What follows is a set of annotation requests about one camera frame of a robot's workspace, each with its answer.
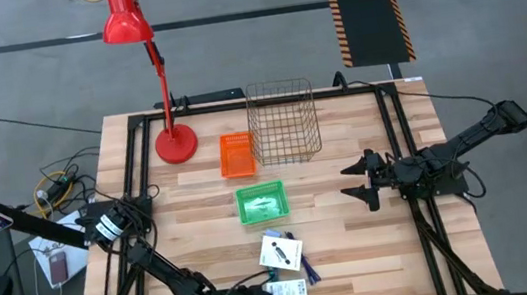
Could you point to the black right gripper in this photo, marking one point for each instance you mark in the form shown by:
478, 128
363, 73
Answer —
386, 171

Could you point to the small light blue box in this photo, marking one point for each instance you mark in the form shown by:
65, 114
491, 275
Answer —
272, 234

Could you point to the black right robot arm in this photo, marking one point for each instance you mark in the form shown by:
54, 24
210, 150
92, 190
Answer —
468, 135

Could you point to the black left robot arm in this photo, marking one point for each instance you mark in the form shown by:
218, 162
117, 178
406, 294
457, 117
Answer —
168, 275

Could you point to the green plastic bin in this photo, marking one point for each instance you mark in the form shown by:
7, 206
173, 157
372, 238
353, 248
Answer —
262, 203

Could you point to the orange plastic bin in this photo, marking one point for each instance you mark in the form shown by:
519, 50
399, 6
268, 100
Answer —
237, 156

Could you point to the white box with black print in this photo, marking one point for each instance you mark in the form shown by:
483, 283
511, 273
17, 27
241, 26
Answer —
281, 253

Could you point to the black mat with orange stripes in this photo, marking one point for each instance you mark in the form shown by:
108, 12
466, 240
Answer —
367, 9

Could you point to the red desk lamp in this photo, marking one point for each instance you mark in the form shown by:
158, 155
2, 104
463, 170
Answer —
176, 145

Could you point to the black bar behind table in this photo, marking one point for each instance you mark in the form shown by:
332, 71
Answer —
207, 97

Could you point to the maroon phone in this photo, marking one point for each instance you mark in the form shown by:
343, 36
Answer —
58, 268

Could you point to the white paper sheet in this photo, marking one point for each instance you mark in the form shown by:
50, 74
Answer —
42, 250

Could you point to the black power adapter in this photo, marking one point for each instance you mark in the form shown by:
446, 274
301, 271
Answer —
59, 186

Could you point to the black diagonal strut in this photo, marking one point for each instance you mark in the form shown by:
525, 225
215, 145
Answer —
36, 226

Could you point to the black metal table frame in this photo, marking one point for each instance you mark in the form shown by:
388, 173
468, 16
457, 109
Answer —
258, 103

